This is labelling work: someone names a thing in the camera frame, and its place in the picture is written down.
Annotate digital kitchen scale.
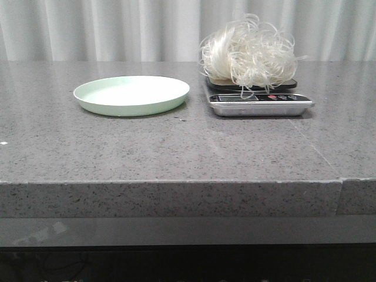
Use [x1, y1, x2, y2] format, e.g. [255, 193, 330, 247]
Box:
[204, 78, 314, 117]

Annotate light green round plate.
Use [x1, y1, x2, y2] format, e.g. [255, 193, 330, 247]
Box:
[73, 76, 190, 117]

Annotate white pleated curtain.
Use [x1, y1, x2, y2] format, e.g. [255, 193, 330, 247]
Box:
[1, 1, 375, 62]

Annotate white vermicelli noodle bundle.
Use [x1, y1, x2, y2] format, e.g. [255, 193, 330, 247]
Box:
[199, 14, 302, 96]

